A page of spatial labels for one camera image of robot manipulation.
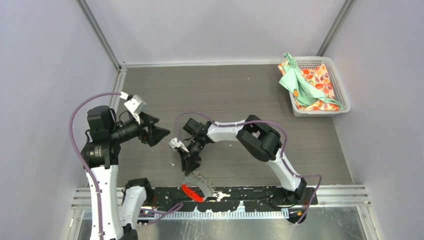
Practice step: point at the red handled metal keyring holder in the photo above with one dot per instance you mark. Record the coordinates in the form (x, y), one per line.
(197, 187)

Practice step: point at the white plastic basket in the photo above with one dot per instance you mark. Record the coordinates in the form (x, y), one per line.
(309, 62)

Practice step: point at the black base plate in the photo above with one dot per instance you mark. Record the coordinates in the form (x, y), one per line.
(252, 198)

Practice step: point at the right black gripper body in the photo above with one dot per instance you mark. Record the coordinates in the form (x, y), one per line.
(194, 148)

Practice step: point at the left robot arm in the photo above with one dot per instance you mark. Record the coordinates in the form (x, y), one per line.
(101, 154)

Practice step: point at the aluminium rail frame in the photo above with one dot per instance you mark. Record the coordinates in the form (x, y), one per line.
(327, 196)

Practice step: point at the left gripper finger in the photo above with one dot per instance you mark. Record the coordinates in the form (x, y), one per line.
(149, 120)
(157, 134)

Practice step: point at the green cloth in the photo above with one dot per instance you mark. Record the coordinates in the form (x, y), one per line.
(298, 86)

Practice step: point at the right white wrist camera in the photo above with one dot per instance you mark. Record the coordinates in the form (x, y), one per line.
(178, 145)

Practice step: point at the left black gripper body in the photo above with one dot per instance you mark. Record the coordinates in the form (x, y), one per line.
(143, 133)

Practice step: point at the white slotted cable duct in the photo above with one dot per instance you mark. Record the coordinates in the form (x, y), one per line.
(227, 215)

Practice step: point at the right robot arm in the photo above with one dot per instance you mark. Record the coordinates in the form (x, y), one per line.
(257, 136)

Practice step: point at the orange patterned cloth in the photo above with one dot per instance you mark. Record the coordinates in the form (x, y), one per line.
(318, 79)

